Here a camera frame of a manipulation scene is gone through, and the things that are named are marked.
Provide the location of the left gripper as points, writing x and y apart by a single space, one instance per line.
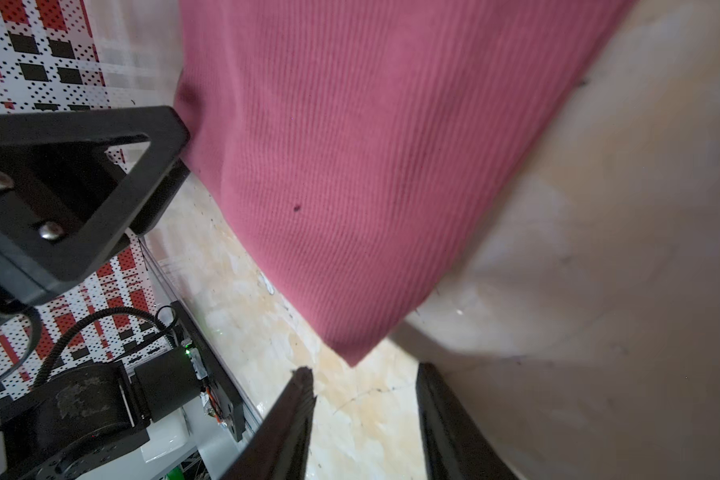
79 181

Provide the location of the maroon tank top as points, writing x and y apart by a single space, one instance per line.
354 146

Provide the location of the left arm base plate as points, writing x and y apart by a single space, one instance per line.
225 402

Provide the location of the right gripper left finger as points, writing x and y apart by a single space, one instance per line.
280 447

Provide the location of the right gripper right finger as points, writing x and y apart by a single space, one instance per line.
453 445

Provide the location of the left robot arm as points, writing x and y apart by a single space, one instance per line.
71 423

